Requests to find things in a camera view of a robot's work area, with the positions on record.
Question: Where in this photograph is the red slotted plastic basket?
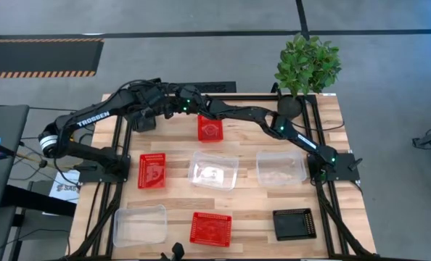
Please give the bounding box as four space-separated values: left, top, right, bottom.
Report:
197 115 225 143
137 152 167 190
189 211 234 248

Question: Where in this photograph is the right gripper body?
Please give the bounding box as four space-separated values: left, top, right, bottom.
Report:
181 86 211 114

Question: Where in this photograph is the black perforated floor panel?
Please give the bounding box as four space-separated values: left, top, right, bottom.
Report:
197 81 237 94

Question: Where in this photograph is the dark round plant pot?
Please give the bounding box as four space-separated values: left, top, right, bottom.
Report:
276 94 304 120

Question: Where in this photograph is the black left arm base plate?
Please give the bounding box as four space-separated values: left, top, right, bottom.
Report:
78 154 131 183

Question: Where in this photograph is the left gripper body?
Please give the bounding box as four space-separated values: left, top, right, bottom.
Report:
135 81 168 120

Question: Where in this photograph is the yellow cable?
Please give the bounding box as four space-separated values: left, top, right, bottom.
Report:
17 152 79 172

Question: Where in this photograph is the green artificial plant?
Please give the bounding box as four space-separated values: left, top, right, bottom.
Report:
273 32 342 98

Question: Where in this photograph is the black aluminium table frame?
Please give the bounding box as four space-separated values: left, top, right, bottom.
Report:
68 93 379 261

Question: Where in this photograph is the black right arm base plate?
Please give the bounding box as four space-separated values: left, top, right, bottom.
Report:
307 152 361 181

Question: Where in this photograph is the black clamp handle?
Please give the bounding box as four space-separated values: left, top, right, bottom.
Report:
348 157 364 172

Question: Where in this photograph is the black table-level camera mount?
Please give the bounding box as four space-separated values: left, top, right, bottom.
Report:
160 241 186 261

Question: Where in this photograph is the white printed paper sheet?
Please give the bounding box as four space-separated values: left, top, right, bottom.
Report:
49 170 81 204

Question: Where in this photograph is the clear plastic bin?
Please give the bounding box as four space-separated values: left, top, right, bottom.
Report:
112 204 168 249
187 151 239 192
255 150 308 187

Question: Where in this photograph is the black hazard-striped floor mat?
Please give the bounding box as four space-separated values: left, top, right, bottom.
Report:
0 38 105 79

